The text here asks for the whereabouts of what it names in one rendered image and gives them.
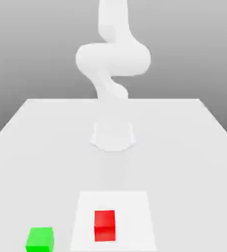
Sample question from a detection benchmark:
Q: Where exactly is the small red cube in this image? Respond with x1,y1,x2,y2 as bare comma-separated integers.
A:
94,210,116,242

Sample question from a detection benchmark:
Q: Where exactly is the small green cube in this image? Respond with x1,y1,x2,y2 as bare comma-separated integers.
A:
25,226,55,252

